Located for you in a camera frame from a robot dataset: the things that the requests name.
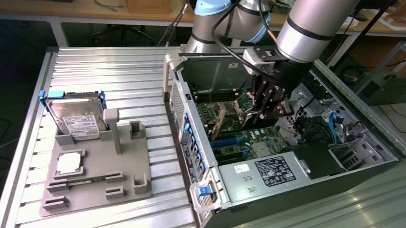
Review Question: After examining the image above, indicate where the black plastic shroud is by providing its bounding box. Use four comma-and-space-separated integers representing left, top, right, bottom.
280, 144, 348, 181

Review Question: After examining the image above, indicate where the graphics card with black shroud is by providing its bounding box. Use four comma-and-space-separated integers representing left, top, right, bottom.
209, 101, 282, 141

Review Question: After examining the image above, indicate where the black tripod pole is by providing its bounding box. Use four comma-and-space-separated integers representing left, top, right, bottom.
326, 0, 399, 67

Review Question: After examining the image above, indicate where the black expansion slot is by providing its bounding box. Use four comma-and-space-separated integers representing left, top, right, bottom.
215, 151, 247, 163
217, 132, 251, 141

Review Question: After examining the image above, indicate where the green RAM stick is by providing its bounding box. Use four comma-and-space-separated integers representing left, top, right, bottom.
65, 175, 111, 187

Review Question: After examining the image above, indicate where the brown cardboard box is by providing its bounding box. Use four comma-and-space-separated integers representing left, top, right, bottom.
127, 0, 172, 14

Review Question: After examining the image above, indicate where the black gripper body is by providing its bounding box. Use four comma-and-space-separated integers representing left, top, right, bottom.
256, 60, 314, 100

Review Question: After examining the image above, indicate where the green motherboard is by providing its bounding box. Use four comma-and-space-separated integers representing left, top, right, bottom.
189, 88, 290, 167

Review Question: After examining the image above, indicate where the blue case release latch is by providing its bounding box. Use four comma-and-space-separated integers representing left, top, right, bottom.
193, 187, 212, 197

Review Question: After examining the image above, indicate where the thick black camera cable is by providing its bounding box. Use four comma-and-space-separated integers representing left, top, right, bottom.
211, 0, 279, 78

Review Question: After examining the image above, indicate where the silver metal disk bay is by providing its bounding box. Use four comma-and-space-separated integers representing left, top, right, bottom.
275, 85, 319, 124

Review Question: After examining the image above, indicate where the black office chair base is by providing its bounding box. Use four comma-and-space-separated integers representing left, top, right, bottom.
91, 23, 156, 46

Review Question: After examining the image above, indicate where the blue wire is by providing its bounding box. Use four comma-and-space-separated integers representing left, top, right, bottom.
327, 111, 343, 146

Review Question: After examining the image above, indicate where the grey power supply unit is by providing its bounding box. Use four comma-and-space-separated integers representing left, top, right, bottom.
217, 152, 311, 206

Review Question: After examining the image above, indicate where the black monitor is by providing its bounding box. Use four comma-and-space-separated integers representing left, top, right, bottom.
359, 0, 396, 9

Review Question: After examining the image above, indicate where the silver hard disk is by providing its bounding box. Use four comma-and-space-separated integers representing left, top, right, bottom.
46, 95, 105, 143

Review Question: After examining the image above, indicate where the silver chipset heatsink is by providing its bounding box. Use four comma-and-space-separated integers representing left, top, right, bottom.
252, 143, 271, 158

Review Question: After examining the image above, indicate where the silver CPU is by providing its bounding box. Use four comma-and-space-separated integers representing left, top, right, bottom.
54, 153, 83, 176

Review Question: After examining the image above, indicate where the grey coiled cable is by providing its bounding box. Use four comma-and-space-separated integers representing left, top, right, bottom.
93, 0, 125, 11

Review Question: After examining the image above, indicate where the thin black hanging cable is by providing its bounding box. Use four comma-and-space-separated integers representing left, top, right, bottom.
164, 0, 191, 47

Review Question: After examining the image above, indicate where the dark grey equipment box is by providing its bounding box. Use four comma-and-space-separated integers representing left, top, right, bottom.
359, 72, 402, 106

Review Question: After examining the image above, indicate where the thin metal locking lever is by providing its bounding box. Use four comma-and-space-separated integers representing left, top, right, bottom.
205, 85, 215, 106

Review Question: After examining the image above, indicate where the hard disk drive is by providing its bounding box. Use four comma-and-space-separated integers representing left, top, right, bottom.
37, 89, 107, 146

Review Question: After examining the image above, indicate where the grey plastic parts rack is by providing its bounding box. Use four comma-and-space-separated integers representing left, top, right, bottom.
38, 108, 155, 218

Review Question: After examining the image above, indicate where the metal socket cover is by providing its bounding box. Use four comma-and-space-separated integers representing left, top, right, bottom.
233, 92, 256, 111

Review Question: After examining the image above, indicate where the open black PC case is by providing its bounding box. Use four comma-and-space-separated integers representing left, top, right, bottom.
161, 48, 406, 228

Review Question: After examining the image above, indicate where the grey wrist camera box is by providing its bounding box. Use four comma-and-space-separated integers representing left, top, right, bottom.
241, 46, 278, 75

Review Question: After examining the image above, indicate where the wooden desk with white frame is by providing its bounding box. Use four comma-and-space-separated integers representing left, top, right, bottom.
0, 0, 406, 48

